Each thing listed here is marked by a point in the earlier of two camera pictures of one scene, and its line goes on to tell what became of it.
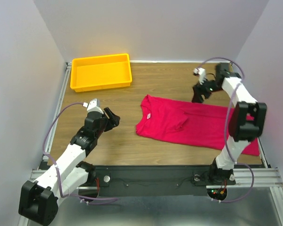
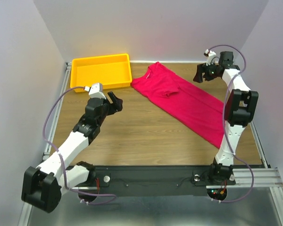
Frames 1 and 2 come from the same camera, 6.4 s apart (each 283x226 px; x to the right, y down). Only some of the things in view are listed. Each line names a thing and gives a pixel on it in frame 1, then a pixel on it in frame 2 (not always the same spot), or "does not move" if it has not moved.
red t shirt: x=201 y=125 → x=203 y=114
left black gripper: x=112 y=123 → x=116 y=106
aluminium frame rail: x=45 y=164 does not move
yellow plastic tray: x=100 y=72 does not move
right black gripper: x=198 y=90 → x=202 y=68
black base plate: x=190 y=180 does not move
